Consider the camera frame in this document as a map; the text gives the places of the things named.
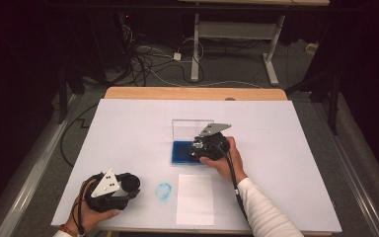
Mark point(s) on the blue ink pad clear case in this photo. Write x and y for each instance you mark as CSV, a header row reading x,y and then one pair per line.
x,y
181,153

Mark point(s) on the white-framed desk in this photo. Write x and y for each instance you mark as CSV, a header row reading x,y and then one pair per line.
x,y
235,30

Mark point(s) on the white power adapter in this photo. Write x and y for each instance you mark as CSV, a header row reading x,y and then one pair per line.
x,y
177,56

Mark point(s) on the round clear-topped stamp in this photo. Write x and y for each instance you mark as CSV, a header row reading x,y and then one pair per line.
x,y
197,144

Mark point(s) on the aluminium rail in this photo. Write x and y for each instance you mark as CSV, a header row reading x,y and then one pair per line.
x,y
352,171
33,177

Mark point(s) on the person's right hand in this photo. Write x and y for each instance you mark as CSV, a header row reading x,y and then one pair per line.
x,y
232,164

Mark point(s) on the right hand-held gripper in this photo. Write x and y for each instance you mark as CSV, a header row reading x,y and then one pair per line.
x,y
212,149

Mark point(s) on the large white board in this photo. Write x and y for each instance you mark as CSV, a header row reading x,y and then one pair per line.
x,y
128,131

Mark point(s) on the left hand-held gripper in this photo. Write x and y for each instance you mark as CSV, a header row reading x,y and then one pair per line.
x,y
107,186

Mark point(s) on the white paper sheet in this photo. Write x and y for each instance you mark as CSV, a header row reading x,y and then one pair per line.
x,y
194,204

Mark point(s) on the person's left hand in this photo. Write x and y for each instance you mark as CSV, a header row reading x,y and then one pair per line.
x,y
89,217

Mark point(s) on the black metal stand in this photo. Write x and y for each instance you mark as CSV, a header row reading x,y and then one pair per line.
x,y
334,105
62,98

